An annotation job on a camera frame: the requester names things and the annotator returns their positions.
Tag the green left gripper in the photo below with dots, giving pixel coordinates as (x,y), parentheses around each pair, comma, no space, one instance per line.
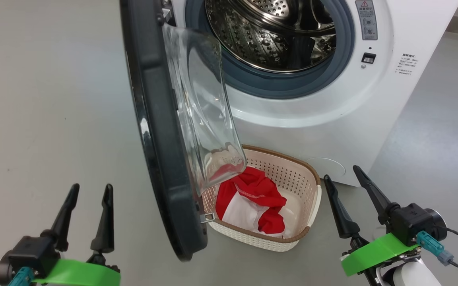
(78,274)

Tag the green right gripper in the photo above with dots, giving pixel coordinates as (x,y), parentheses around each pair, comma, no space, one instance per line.
(372,254)

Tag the red garment with white stitching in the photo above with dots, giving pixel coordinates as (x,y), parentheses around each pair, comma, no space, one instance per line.
(257,184)

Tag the black round glass door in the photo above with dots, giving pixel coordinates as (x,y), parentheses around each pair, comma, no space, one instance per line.
(161,139)

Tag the cream basket with brown rim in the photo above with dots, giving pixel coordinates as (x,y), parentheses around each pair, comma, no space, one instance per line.
(296,178)

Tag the white front-load washing machine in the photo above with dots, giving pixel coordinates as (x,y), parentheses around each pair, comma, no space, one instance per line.
(332,119)

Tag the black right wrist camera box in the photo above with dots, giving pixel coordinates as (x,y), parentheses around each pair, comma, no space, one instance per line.
(416,222)

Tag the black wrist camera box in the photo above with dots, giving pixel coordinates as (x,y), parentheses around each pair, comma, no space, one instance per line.
(416,222)
(30,254)

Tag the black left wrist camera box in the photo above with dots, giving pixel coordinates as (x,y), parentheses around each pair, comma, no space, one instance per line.
(30,254)

